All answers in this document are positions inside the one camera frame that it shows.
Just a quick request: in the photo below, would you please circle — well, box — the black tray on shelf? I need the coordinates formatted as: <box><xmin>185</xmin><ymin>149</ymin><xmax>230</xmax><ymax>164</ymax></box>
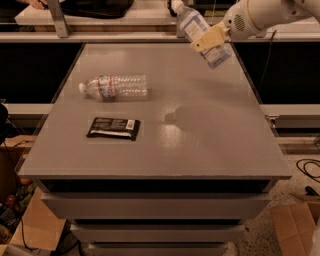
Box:
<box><xmin>181</xmin><ymin>0</ymin><xmax>239</xmax><ymax>17</ymax></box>

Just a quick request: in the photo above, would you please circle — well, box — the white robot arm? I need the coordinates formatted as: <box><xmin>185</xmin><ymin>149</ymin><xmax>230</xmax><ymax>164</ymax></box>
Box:
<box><xmin>191</xmin><ymin>0</ymin><xmax>320</xmax><ymax>52</ymax></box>

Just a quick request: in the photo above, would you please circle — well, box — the black floor cable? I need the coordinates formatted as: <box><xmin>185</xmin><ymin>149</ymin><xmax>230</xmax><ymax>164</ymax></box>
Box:
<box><xmin>295</xmin><ymin>158</ymin><xmax>320</xmax><ymax>183</ymax></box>

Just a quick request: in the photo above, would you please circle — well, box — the cardboard box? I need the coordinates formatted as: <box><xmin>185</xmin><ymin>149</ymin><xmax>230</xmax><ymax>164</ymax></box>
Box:
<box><xmin>0</xmin><ymin>135</ymin><xmax>65</xmax><ymax>256</ymax></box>
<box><xmin>270</xmin><ymin>202</ymin><xmax>320</xmax><ymax>256</ymax></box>

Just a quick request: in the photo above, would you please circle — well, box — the cardboard box left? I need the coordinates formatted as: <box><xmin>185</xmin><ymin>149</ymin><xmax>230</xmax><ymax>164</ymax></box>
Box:
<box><xmin>0</xmin><ymin>135</ymin><xmax>65</xmax><ymax>256</ymax></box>

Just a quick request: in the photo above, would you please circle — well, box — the black snack bar wrapper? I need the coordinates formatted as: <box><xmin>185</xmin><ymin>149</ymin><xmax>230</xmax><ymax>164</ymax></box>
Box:
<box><xmin>87</xmin><ymin>117</ymin><xmax>141</xmax><ymax>141</ymax></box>

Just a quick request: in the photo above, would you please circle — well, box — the blue label plastic bottle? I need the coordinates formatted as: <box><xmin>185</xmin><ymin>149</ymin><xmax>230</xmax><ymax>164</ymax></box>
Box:
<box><xmin>171</xmin><ymin>0</ymin><xmax>231</xmax><ymax>69</ymax></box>

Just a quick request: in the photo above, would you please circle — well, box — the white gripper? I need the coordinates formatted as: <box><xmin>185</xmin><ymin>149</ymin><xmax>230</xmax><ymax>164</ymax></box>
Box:
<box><xmin>191</xmin><ymin>0</ymin><xmax>258</xmax><ymax>52</ymax></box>

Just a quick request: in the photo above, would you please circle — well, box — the metal shelf rail frame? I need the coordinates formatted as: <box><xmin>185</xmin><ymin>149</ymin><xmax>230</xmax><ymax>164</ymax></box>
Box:
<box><xmin>0</xmin><ymin>0</ymin><xmax>320</xmax><ymax>44</ymax></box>

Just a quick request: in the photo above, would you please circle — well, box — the grey drawer cabinet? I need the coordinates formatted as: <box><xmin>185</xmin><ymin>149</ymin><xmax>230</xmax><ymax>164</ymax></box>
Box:
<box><xmin>39</xmin><ymin>179</ymin><xmax>278</xmax><ymax>256</ymax></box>

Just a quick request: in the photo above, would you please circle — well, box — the clear crushed water bottle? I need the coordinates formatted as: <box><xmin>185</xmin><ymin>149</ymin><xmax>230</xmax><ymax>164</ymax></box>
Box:
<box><xmin>79</xmin><ymin>74</ymin><xmax>147</xmax><ymax>100</ymax></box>

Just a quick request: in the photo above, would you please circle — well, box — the cardboard box right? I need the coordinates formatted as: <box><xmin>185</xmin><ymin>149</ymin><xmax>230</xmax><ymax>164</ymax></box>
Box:
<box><xmin>270</xmin><ymin>202</ymin><xmax>320</xmax><ymax>256</ymax></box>

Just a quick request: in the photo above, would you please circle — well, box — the black bag on shelf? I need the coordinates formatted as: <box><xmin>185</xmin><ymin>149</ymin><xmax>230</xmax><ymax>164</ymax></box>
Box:
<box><xmin>58</xmin><ymin>0</ymin><xmax>135</xmax><ymax>19</ymax></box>

